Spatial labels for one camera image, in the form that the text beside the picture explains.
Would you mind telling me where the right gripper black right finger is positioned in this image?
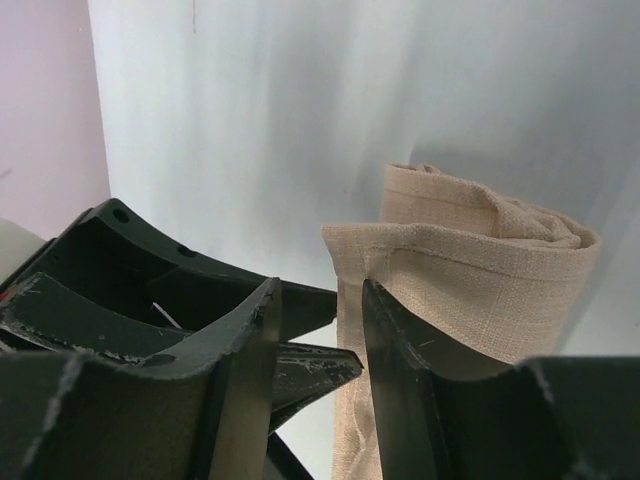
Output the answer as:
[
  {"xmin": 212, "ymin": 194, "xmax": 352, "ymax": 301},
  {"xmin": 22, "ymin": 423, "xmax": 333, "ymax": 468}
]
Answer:
[{"xmin": 362, "ymin": 281, "xmax": 639, "ymax": 479}]

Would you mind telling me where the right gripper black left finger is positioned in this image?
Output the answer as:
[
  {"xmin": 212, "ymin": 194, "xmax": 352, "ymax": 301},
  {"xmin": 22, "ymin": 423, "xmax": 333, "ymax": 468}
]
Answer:
[{"xmin": 1, "ymin": 278, "xmax": 282, "ymax": 479}]

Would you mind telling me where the beige cloth napkin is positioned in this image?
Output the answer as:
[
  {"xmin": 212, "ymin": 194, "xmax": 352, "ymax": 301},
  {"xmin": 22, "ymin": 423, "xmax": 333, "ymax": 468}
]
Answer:
[{"xmin": 319, "ymin": 162, "xmax": 604, "ymax": 480}]

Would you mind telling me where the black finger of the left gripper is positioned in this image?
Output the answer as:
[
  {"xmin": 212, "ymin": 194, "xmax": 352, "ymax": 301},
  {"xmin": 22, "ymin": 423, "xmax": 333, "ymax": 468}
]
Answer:
[
  {"xmin": 0, "ymin": 197, "xmax": 339, "ymax": 354},
  {"xmin": 0, "ymin": 272, "xmax": 365, "ymax": 436}
]

